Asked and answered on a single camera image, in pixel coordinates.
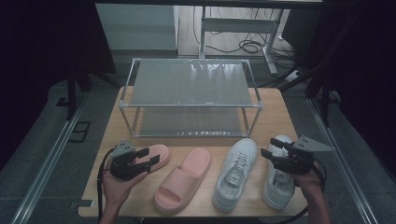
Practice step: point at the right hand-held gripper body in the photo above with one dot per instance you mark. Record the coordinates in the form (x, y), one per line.
(297, 163)

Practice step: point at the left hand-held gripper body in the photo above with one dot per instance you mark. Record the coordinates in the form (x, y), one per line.
(124, 166)

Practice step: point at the pink slipper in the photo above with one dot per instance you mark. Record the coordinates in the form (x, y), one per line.
(183, 180)
(161, 151)

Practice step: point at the white sneaker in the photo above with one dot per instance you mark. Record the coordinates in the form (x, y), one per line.
(239, 155)
(278, 193)

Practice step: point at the metal mesh shoe rack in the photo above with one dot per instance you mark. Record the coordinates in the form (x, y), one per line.
(190, 82)

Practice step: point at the person's right hand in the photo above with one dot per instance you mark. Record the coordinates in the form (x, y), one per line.
(311, 182)

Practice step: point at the person's left hand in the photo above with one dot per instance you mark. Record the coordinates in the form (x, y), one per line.
(116, 191)

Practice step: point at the black metal stand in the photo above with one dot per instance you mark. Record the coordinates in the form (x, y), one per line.
(325, 102)
(71, 93)

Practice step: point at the white power strip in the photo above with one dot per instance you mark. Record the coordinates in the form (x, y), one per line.
(294, 75)

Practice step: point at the dark box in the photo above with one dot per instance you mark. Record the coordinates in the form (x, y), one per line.
(300, 31)

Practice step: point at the dark curtain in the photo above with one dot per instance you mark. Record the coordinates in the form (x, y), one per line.
(367, 62)
(37, 46)

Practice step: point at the white cabinet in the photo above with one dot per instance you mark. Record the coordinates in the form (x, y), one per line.
(137, 26)

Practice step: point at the metal floor rail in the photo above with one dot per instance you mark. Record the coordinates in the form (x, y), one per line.
(342, 168)
(46, 168)

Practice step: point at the white desk frame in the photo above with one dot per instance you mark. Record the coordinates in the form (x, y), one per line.
(239, 25)

